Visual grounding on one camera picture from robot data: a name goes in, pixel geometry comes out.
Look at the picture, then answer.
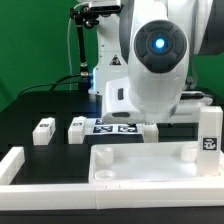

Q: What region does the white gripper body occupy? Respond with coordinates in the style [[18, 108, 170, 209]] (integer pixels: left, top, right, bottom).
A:
[[101, 77, 213, 124]]

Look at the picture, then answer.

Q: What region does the white desk tabletop tray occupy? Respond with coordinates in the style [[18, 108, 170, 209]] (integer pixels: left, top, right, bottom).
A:
[[88, 141, 224, 185]]

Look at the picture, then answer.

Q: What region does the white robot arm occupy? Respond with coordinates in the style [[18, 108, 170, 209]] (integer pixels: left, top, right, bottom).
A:
[[86, 0, 224, 124]]

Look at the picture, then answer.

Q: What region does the fiducial marker base sheet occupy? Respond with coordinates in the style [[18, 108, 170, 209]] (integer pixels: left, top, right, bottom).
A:
[[85, 118, 143, 135]]

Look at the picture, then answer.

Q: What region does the white U-shaped obstacle fence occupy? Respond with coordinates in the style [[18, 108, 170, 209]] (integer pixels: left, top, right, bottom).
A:
[[0, 147, 224, 211]]

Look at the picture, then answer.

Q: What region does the black cable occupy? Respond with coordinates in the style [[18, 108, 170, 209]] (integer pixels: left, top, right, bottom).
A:
[[16, 73, 84, 98]]

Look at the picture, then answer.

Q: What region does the black camera on mount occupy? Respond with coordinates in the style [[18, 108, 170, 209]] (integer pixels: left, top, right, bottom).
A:
[[88, 0, 121, 14]]

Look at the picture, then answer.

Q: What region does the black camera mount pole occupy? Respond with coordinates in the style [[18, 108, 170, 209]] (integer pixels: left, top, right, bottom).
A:
[[70, 6, 99, 90]]

